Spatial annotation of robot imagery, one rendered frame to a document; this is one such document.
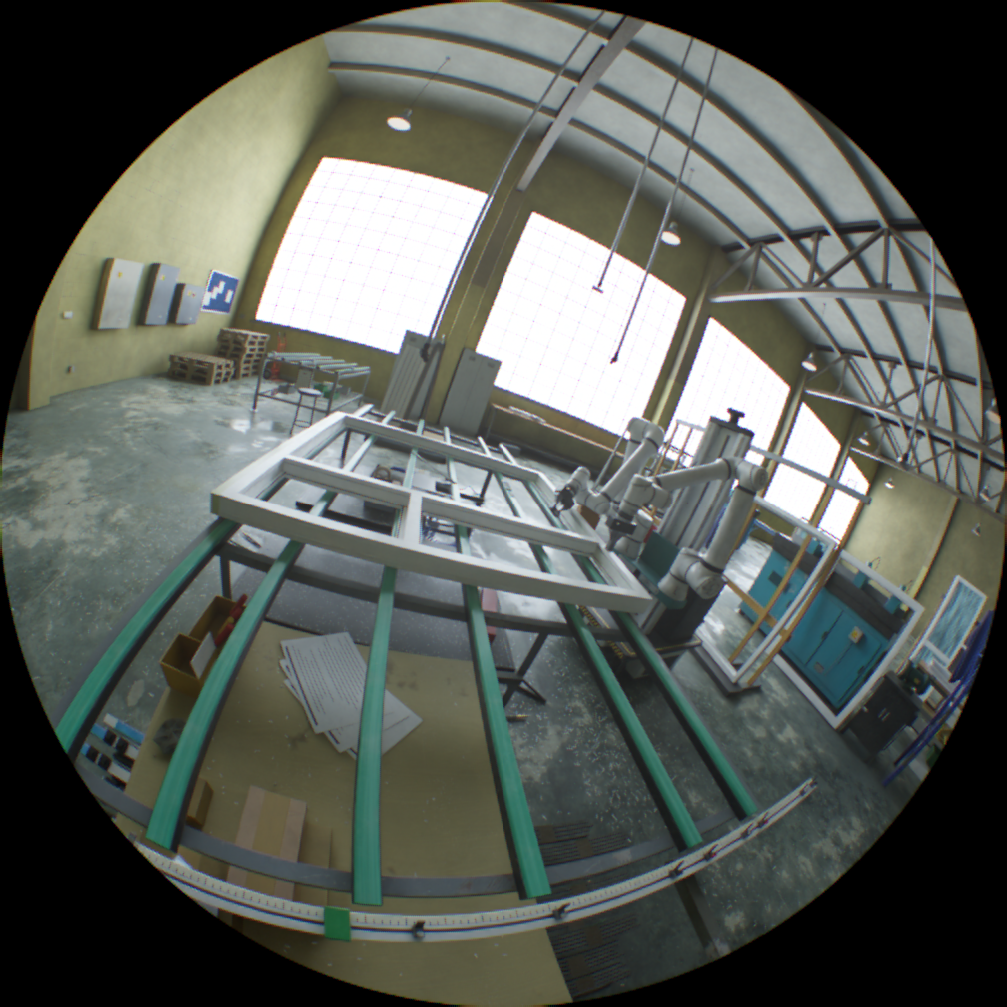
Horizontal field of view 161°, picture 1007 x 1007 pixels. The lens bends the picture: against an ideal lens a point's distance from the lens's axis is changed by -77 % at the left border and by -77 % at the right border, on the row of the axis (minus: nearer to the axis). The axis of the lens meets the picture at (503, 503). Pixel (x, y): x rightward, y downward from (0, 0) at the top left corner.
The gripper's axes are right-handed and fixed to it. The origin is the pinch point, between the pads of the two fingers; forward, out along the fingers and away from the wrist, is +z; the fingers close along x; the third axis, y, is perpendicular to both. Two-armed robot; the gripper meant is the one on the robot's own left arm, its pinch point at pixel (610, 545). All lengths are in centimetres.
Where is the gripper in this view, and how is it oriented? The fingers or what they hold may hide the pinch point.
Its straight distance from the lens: 159.5
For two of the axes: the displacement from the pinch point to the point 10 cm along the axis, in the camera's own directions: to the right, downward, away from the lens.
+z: -3.5, 8.9, 3.1
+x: 9.2, 2.6, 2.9
